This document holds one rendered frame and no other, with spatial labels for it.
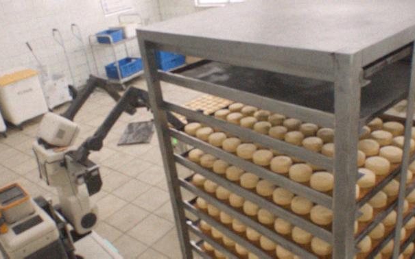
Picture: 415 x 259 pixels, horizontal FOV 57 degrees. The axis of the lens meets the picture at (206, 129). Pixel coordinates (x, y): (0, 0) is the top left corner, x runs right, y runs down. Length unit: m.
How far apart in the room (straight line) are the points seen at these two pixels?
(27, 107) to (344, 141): 5.52
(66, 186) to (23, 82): 3.65
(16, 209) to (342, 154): 1.88
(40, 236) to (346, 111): 1.83
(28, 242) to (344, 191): 1.76
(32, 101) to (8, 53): 0.90
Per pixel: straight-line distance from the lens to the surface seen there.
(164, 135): 1.17
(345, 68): 0.64
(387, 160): 0.96
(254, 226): 1.04
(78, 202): 2.42
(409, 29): 0.79
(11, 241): 2.21
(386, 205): 1.00
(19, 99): 5.92
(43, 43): 6.75
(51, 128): 2.25
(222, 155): 1.00
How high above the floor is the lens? 1.99
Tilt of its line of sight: 25 degrees down
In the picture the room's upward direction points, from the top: 8 degrees counter-clockwise
